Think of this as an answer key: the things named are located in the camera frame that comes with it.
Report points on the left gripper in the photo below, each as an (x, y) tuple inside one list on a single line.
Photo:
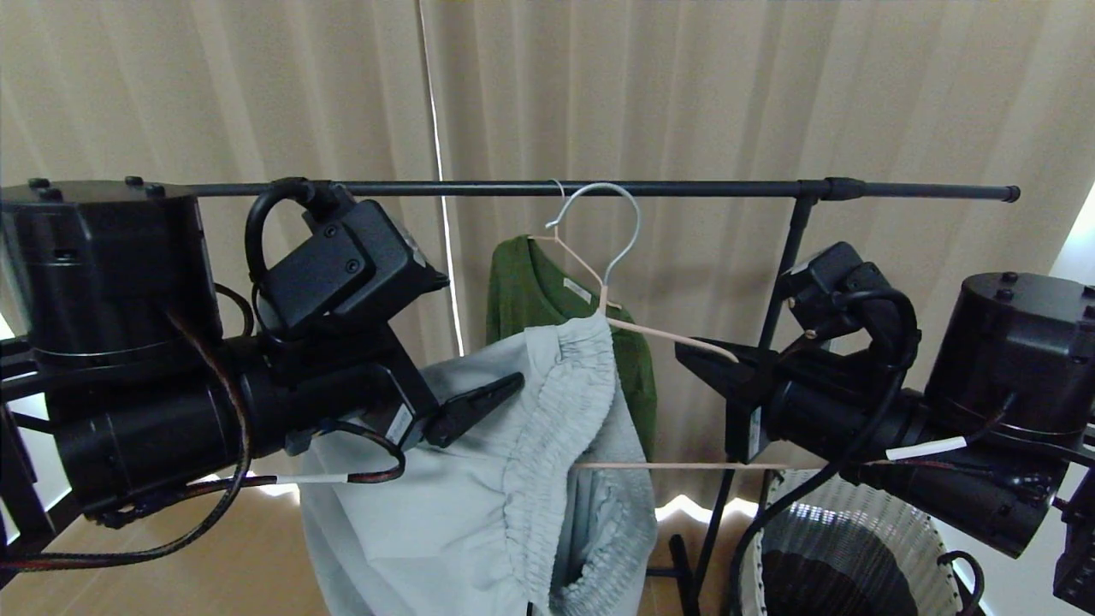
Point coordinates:
[(342, 393)]

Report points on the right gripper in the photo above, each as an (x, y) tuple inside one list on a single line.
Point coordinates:
[(838, 419)]

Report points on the pale grey garment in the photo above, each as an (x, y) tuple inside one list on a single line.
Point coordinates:
[(445, 496)]

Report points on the green printed t-shirt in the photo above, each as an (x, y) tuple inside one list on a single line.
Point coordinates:
[(522, 291)]

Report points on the pink clothes hanger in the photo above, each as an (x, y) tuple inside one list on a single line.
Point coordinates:
[(582, 265), (604, 295)]

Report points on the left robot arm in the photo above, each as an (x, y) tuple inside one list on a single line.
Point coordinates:
[(111, 265)]

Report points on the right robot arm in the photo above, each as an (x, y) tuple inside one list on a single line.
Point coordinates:
[(1018, 359)]

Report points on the white laundry basket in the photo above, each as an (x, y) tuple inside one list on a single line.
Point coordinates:
[(855, 522)]

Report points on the black clothes rack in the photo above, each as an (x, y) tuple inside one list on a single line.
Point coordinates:
[(684, 188)]

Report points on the beige curtain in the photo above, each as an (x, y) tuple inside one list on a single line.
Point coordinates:
[(770, 85)]

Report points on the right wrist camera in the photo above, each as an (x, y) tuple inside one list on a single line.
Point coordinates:
[(830, 278)]

